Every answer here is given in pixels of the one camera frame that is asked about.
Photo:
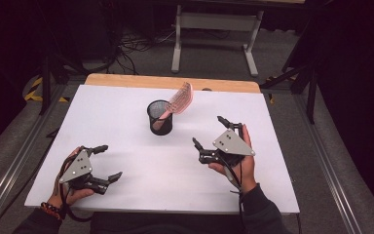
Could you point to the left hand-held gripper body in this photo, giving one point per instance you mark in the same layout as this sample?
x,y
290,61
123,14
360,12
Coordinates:
x,y
78,167

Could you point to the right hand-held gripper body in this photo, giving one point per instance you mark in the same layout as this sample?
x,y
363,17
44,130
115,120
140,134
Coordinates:
x,y
232,144

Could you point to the black mesh pen holder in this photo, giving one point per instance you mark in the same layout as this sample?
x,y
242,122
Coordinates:
x,y
160,125

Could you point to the pink hairbrush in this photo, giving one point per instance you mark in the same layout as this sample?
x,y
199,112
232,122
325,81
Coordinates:
x,y
178,97

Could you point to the person's left hand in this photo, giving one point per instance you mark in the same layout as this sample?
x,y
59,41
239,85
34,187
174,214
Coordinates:
x,y
74,195

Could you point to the person's right hand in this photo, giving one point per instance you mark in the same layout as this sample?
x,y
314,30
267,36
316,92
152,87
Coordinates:
x,y
248,172

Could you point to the white table mat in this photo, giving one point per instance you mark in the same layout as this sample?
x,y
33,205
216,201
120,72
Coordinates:
x,y
156,175

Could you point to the yellow and black hazard tape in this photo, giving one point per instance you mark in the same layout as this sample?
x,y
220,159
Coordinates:
x,y
271,97
34,92

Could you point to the person's dark clothing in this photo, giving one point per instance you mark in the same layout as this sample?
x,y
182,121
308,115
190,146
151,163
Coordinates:
x,y
165,225

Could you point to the wooden table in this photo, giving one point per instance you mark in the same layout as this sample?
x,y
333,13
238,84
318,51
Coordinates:
x,y
136,81

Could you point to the black tripod stand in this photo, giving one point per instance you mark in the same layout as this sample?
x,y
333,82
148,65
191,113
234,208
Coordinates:
x,y
305,81
47,81

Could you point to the aluminium floor rail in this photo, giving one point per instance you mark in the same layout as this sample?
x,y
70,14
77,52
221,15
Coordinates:
x,y
16,162
324,156

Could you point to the grey metal desk frame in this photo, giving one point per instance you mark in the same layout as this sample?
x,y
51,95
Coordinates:
x,y
219,21

